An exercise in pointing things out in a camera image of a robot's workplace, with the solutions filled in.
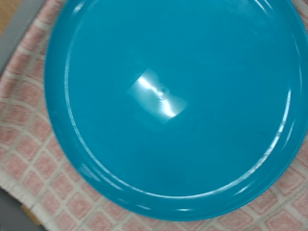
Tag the blue plastic plate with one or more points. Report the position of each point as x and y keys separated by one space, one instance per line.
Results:
x=179 y=96

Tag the pink checked towel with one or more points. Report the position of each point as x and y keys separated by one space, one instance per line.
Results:
x=29 y=144

